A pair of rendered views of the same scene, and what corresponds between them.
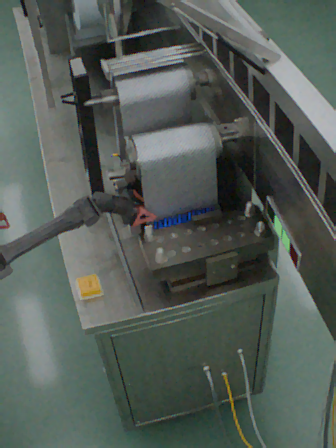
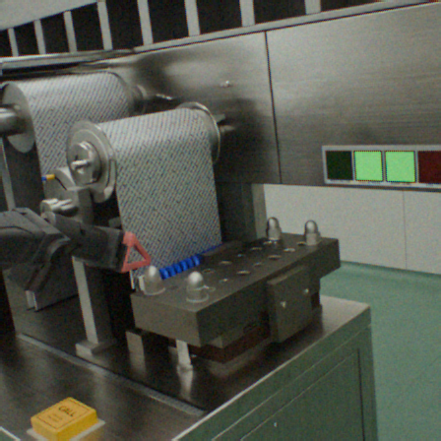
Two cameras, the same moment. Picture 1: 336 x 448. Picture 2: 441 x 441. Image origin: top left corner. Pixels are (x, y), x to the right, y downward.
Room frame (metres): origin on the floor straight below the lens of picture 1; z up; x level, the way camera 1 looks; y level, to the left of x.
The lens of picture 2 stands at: (0.55, 0.48, 1.38)
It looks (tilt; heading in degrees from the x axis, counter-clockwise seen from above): 14 degrees down; 328
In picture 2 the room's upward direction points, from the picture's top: 7 degrees counter-clockwise
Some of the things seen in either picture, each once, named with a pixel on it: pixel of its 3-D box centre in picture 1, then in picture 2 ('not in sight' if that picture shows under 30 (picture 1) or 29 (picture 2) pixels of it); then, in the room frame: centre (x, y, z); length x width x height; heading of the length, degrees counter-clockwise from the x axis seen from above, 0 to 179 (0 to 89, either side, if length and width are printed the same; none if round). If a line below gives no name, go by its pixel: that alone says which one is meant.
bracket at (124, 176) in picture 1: (126, 200); (81, 271); (1.59, 0.14, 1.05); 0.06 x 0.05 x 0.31; 103
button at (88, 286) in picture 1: (88, 286); (64, 420); (1.36, 0.28, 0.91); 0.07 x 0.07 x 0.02; 13
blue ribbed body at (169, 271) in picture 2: (185, 218); (190, 266); (1.51, -0.05, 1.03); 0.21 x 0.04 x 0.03; 103
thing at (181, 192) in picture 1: (181, 194); (173, 221); (1.53, -0.04, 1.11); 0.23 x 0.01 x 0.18; 103
